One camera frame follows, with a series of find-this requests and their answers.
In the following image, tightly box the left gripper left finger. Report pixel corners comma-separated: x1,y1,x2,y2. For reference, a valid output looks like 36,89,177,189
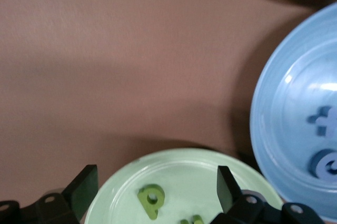
0,165,98,224

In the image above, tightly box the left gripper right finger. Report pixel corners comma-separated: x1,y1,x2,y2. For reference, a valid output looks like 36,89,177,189
210,166,324,224

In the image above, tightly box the green foam letter J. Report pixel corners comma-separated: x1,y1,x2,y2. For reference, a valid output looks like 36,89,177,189
179,215,206,224

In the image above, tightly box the blue foam capital G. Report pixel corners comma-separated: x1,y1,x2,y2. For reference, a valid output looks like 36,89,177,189
308,149,337,182

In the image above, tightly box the green foam letter P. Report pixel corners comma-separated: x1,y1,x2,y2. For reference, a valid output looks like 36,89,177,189
137,184,166,220

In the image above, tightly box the blue foam letter x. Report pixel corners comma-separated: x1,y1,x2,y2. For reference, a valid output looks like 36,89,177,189
306,106,337,137

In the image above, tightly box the light green plate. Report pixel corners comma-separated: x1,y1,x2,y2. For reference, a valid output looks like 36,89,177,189
83,147,284,224

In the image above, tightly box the blue plate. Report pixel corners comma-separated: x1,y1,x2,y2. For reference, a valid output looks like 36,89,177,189
249,2,337,222

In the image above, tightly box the brown table cover mat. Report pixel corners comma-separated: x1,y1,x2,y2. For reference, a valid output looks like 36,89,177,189
0,0,337,224

